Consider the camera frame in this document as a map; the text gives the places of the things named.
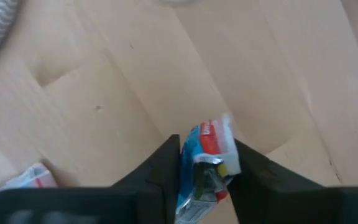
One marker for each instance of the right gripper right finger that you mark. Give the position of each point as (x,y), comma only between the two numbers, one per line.
(291,202)

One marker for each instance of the red green granola bar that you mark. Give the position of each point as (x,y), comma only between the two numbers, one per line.
(33,177)

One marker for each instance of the bright blue granola bar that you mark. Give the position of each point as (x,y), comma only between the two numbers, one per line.
(197,161)

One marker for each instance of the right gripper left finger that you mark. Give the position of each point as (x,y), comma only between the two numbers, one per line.
(120,205)

